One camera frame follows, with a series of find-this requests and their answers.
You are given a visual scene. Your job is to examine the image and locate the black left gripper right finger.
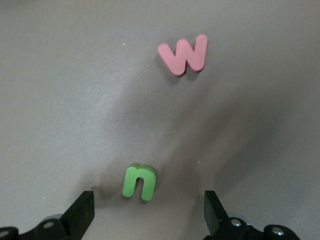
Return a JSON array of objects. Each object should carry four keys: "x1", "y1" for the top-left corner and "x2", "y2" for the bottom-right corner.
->
[{"x1": 203, "y1": 190, "x2": 301, "y2": 240}]

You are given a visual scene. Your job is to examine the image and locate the green foam letter n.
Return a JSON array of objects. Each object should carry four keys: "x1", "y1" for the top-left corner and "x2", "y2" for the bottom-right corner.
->
[{"x1": 121, "y1": 163, "x2": 157, "y2": 202}]

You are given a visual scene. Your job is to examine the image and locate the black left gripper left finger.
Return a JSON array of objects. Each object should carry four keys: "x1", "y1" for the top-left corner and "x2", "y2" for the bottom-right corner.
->
[{"x1": 0, "y1": 190, "x2": 96, "y2": 240}]

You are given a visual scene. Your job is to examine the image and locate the brown table cover sheet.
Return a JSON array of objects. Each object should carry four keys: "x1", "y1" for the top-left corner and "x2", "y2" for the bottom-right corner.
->
[{"x1": 0, "y1": 0, "x2": 320, "y2": 240}]

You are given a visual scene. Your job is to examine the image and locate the pink foam letter w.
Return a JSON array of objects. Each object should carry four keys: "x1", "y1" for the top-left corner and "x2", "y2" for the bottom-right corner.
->
[{"x1": 157, "y1": 33, "x2": 209, "y2": 77}]

